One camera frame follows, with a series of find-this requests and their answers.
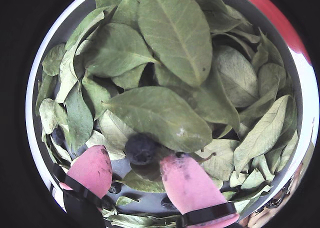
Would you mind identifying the red collapsible cup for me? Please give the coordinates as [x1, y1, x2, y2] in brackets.
[239, 0, 312, 64]

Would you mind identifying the pile of green leaves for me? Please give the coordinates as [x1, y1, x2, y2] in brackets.
[34, 0, 300, 228]

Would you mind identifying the pink padded gripper finger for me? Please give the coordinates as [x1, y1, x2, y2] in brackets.
[51, 144, 114, 228]
[159, 154, 240, 228]

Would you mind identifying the dark grey round bowl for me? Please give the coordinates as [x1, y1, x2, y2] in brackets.
[32, 0, 305, 228]

